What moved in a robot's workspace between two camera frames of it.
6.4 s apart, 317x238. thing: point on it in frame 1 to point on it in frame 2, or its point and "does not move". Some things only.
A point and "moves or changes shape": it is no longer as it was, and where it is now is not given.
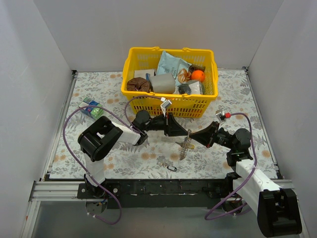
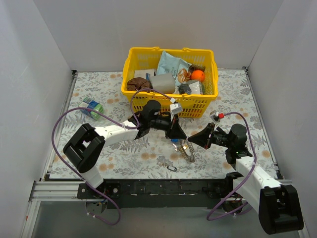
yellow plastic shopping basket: [188, 78] does not move
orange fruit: [198, 75] does not move
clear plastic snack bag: [185, 145] moves or changes shape
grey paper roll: [163, 83] does not move
